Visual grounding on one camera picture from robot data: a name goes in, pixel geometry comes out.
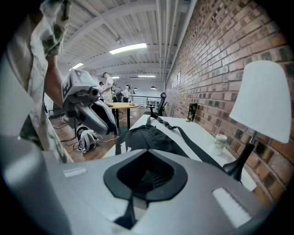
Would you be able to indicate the person's left forearm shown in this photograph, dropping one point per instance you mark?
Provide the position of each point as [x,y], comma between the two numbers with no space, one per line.
[54,85]

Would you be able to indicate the dark picture frame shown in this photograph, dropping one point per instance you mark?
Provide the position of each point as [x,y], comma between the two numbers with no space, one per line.
[192,112]

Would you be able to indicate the white headset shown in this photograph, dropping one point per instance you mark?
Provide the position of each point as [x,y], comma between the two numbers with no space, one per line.
[86,137]

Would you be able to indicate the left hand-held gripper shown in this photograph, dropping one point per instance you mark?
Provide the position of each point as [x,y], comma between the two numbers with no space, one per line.
[75,96]

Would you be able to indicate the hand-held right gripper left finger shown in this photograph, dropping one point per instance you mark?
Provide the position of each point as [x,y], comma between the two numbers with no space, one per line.
[87,195]

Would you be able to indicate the person's camouflage clothing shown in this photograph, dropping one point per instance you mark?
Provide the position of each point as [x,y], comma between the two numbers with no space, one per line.
[34,57]

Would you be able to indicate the white patterned cup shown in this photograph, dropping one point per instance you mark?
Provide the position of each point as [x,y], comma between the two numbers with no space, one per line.
[218,145]

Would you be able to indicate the long ceiling light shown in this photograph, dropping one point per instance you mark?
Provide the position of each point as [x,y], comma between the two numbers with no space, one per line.
[127,48]
[146,76]
[76,66]

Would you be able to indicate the white ceiling pipes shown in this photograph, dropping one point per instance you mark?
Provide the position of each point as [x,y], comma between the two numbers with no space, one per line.
[159,27]

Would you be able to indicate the black waist bag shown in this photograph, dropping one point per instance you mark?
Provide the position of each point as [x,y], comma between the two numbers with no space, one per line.
[147,137]

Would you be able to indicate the white shade table lamp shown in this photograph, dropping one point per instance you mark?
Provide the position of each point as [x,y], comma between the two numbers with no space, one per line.
[261,103]

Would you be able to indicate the black office chair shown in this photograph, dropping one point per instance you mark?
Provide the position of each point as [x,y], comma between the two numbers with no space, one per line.
[162,101]

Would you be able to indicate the round wooden table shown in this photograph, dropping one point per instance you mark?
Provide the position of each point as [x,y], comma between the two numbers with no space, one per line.
[124,105]

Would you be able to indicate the white square table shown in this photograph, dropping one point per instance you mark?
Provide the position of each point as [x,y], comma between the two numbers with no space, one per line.
[202,135]

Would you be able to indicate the black metal railing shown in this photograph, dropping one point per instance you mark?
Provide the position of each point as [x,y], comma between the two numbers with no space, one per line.
[147,96]

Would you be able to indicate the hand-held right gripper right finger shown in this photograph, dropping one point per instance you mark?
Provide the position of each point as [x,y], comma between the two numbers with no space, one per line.
[202,202]

